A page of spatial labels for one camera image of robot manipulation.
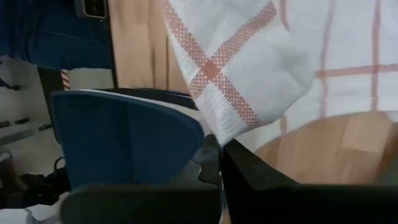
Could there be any white red-checked towel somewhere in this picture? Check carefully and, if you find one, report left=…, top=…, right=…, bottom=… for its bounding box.
left=163, top=0, right=398, bottom=153

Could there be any navy and white fabric bin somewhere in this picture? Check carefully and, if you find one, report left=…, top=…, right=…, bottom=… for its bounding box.
left=0, top=0, right=206, bottom=191

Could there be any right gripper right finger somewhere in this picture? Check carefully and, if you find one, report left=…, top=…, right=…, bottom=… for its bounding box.
left=221, top=139, right=300, bottom=192

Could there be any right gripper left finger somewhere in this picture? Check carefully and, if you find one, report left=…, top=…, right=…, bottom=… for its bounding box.
left=169, top=134, right=223, bottom=187

